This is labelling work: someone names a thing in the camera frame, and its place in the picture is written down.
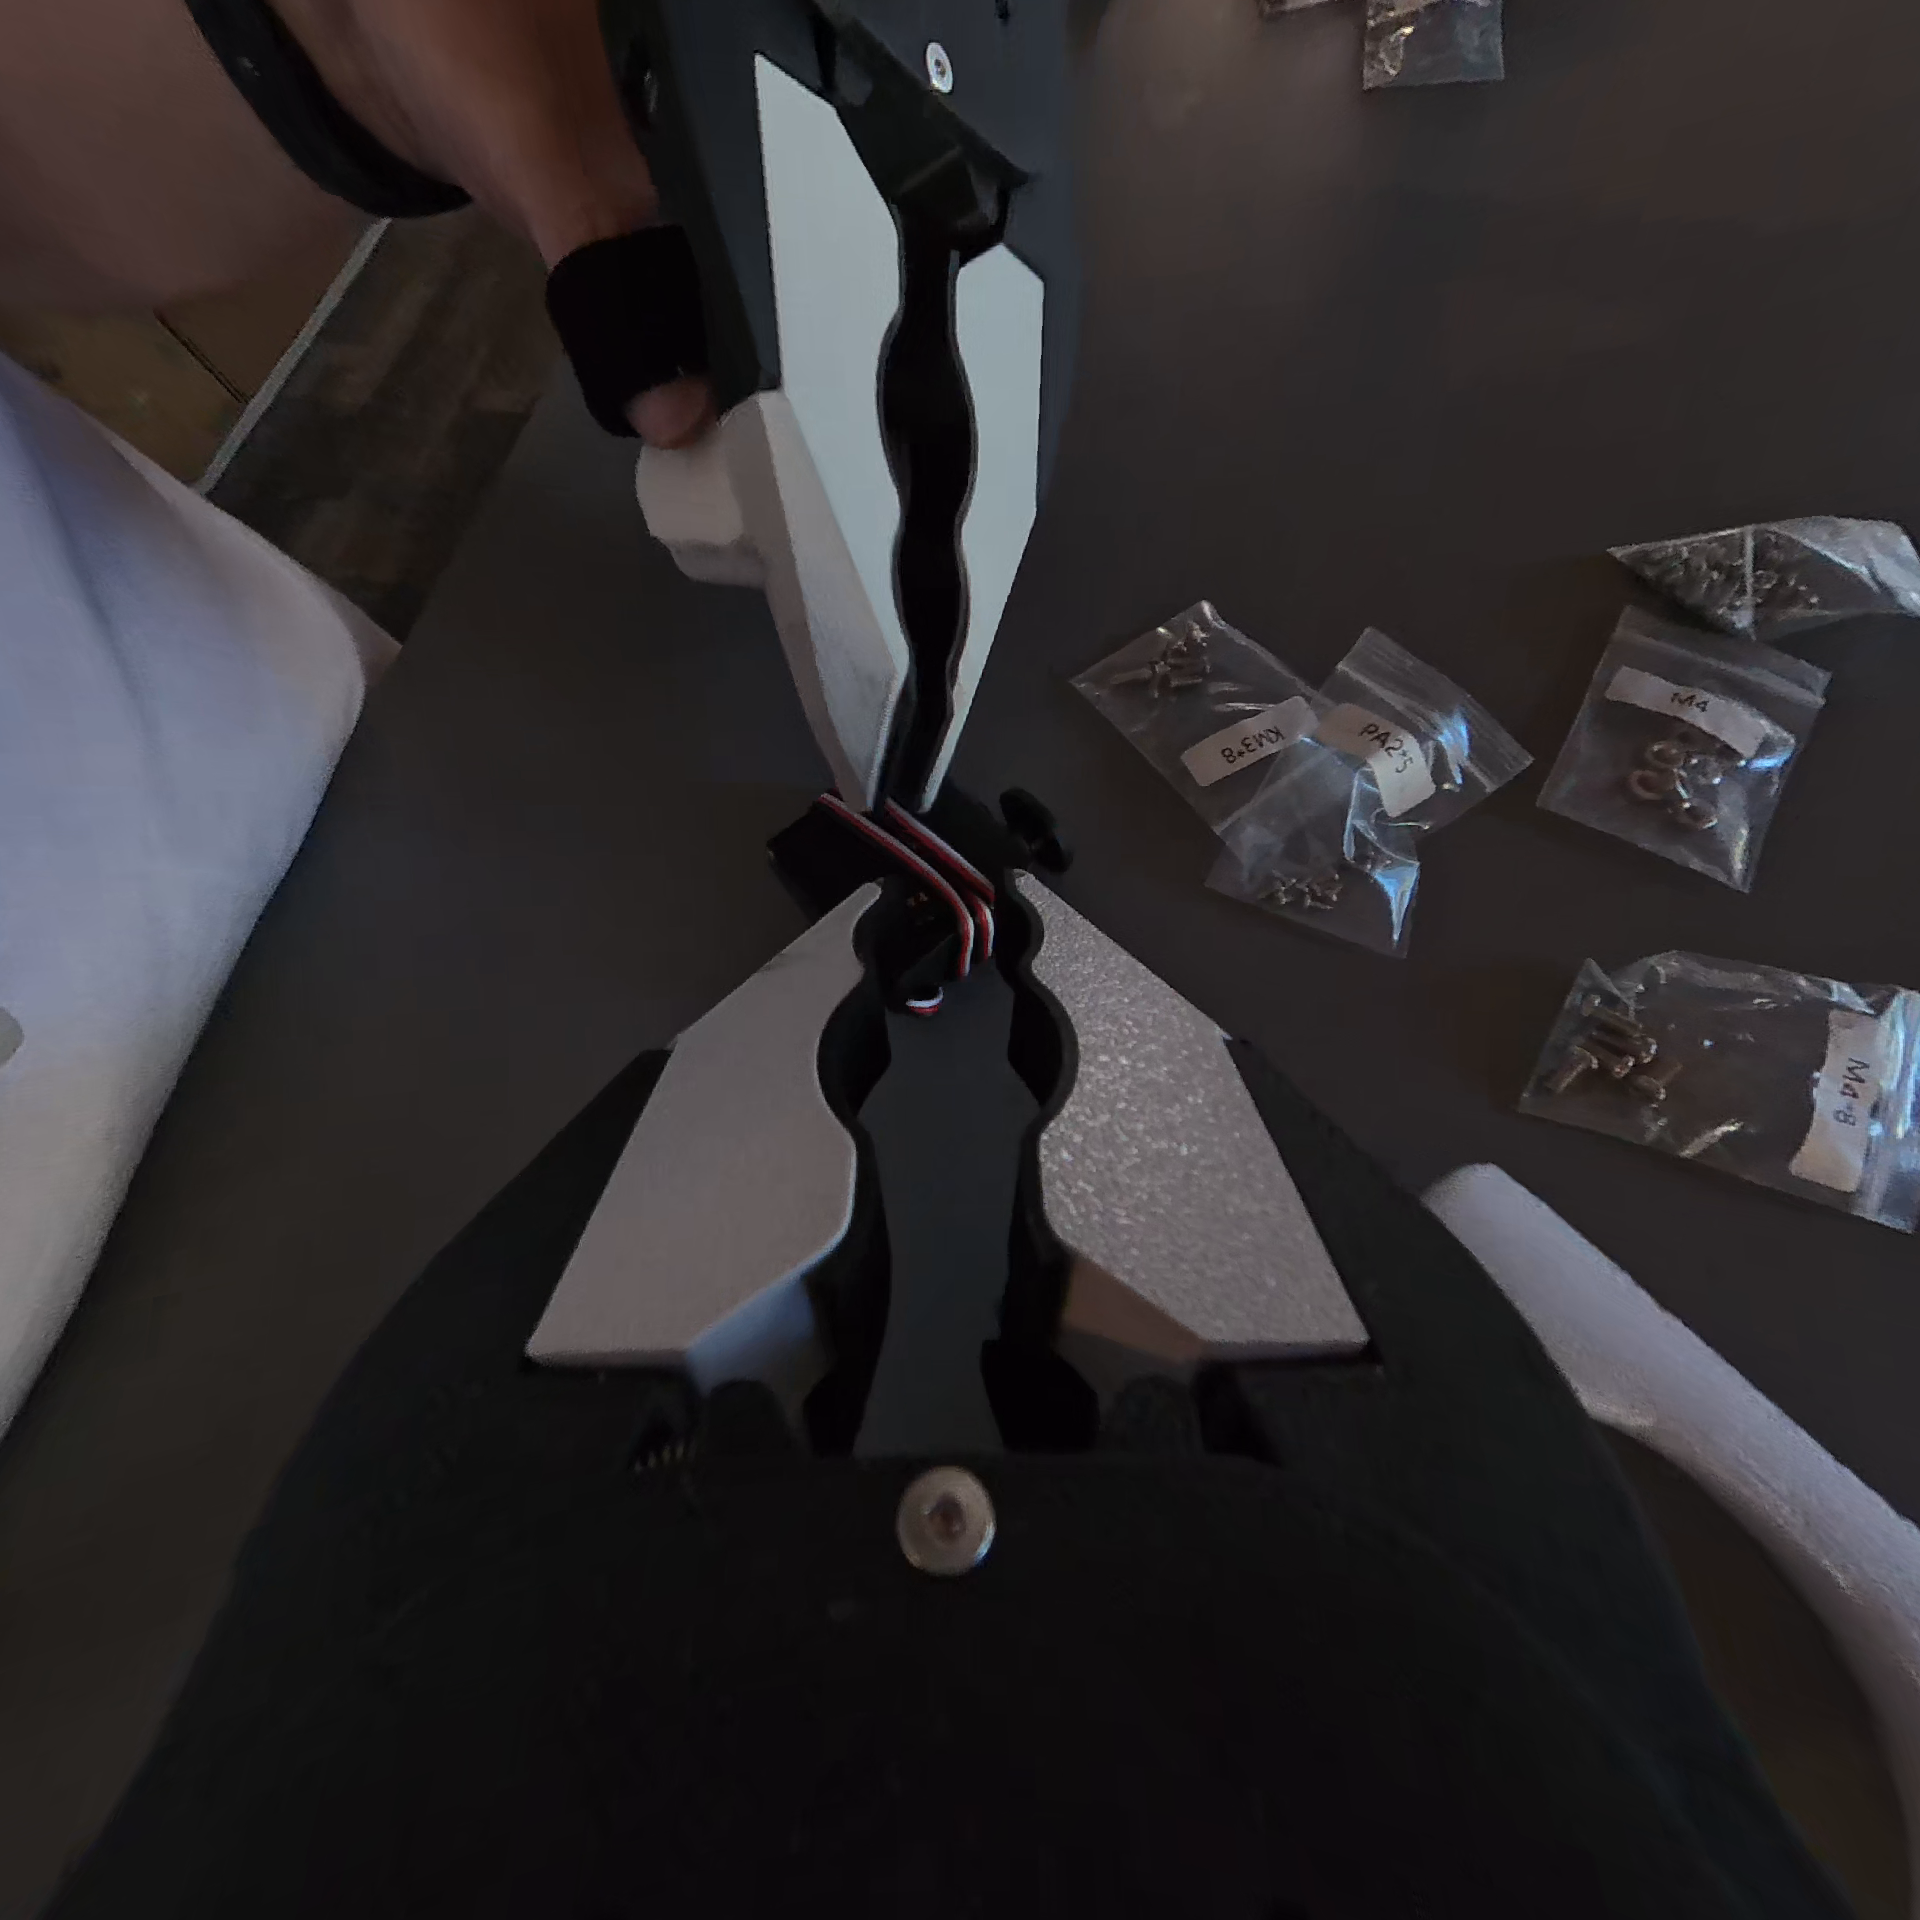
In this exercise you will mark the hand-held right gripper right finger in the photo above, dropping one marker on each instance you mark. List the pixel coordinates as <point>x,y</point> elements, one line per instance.
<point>1200,1185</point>

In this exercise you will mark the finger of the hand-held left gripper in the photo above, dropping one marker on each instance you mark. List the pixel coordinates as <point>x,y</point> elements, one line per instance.
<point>1004,451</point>
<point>826,376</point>

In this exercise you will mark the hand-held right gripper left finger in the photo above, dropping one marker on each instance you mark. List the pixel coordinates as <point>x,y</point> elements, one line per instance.
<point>705,1200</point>

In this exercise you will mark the black servo motor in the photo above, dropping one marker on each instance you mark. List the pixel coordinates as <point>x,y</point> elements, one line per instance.
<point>810,855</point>

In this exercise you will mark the person's left forearm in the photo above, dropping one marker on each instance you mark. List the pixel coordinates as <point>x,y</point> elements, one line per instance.
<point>119,150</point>

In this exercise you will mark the person's left hand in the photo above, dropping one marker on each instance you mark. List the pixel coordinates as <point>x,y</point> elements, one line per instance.
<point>523,119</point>

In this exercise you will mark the clear bag of silver screws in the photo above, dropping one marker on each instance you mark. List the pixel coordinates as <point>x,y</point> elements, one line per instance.
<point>1723,1080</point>
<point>1154,704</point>

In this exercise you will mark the black wristband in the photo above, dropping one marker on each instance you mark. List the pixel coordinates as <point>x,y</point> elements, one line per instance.
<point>330,136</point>

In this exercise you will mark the clear bag of tiny screws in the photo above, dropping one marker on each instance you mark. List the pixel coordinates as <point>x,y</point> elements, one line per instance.
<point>1441,721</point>

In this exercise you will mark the clear bag of nuts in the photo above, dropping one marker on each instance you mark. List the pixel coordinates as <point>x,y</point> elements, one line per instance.
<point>1588,780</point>

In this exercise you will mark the small clear plastic bag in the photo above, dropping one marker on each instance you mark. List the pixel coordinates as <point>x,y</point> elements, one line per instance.
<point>1425,37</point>

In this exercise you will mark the person's white shirt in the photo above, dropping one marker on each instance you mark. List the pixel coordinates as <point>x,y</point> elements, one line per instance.
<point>119,751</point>

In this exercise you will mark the full clear bag of screws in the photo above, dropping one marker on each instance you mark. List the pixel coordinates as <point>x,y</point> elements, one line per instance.
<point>1770,580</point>

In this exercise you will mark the white foam frame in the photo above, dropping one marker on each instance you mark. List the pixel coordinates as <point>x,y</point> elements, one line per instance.
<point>1651,1350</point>

